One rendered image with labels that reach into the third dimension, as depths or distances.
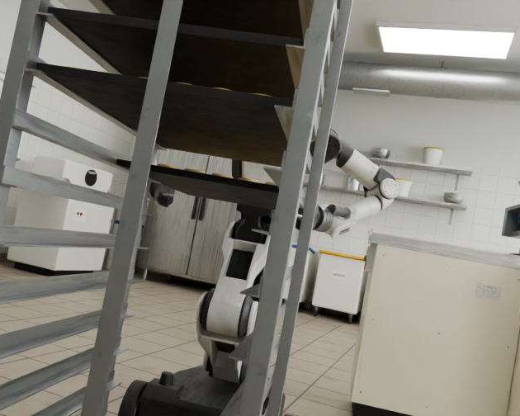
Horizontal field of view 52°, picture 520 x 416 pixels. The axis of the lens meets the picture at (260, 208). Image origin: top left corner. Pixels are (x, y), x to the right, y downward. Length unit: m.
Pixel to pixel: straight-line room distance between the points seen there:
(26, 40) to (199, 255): 5.59
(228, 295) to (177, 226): 4.82
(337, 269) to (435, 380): 3.62
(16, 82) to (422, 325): 2.14
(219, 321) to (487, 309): 1.39
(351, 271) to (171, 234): 2.20
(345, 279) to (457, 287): 3.58
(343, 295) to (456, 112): 2.65
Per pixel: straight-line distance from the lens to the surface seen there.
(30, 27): 0.94
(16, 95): 0.91
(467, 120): 7.00
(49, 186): 1.01
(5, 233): 0.93
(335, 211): 1.87
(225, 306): 1.74
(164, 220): 6.63
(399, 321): 2.64
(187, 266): 6.47
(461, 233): 6.77
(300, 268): 1.36
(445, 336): 2.67
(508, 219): 3.22
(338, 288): 6.18
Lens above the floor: 0.76
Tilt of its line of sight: 3 degrees up
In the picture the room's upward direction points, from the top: 10 degrees clockwise
